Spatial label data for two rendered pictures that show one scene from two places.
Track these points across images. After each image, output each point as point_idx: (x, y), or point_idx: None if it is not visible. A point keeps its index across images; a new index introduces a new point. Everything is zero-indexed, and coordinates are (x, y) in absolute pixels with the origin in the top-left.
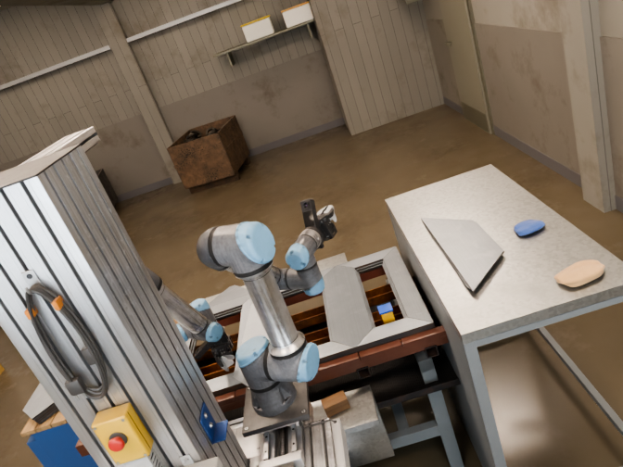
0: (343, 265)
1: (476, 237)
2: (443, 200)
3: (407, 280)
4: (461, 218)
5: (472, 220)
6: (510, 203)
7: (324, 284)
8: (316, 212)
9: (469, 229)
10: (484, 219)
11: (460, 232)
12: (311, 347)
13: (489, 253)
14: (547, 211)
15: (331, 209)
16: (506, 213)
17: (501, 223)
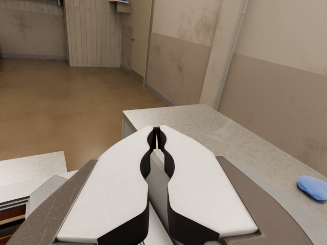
0: (64, 176)
1: (273, 194)
2: (185, 127)
3: (152, 218)
4: (219, 153)
5: (236, 161)
6: (255, 146)
7: (32, 209)
8: (80, 170)
9: (251, 176)
10: (246, 160)
11: None
12: None
13: (323, 236)
14: (302, 165)
15: (256, 192)
16: (263, 158)
17: (270, 171)
